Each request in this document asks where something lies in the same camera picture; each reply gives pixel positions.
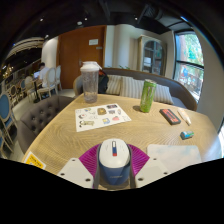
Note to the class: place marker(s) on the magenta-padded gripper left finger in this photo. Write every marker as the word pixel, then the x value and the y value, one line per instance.
pixel 75 171

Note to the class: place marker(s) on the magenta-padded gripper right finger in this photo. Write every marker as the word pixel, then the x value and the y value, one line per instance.
pixel 151 171

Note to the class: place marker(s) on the white and blue computer mouse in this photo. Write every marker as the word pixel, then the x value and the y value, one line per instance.
pixel 114 160

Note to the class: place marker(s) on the pale blue mouse pad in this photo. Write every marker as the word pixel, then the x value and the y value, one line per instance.
pixel 176 156

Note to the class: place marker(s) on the yellow card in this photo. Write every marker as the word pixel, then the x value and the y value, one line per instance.
pixel 33 160

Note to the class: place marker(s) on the small blue green pack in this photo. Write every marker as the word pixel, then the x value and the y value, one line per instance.
pixel 187 134

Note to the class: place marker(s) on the black and red flat box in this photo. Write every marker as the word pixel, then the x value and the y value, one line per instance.
pixel 170 116

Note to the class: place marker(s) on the white sticker sheet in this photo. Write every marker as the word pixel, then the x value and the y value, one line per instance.
pixel 100 118

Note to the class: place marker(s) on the grey tufted armchair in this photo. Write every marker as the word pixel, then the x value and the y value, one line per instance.
pixel 38 118

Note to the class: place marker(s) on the green drink can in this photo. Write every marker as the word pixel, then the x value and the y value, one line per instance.
pixel 147 96

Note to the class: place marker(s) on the striped cushion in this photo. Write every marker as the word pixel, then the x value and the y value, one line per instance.
pixel 114 85
pixel 164 94
pixel 131 87

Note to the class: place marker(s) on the grey curved sofa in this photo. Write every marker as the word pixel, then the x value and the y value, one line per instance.
pixel 178 91

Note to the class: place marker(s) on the clear shaker bottle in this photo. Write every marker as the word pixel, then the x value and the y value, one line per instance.
pixel 90 83

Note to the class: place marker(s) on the black backpack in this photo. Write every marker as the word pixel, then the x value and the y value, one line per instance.
pixel 104 83

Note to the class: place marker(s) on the group of white chairs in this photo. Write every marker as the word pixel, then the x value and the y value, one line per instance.
pixel 50 81

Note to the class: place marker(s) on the blue upholstered chair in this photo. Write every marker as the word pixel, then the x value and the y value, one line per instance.
pixel 4 108

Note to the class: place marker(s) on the person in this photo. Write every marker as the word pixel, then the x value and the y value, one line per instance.
pixel 43 73

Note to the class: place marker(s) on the black-framed window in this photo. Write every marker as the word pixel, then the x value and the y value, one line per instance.
pixel 188 63

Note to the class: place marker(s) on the cream glass-door cabinet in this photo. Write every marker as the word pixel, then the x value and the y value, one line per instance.
pixel 151 55

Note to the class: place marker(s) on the brown wooden door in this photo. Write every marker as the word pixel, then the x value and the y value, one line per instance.
pixel 71 53

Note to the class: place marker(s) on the white door sign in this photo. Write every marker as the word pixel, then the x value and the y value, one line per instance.
pixel 93 42

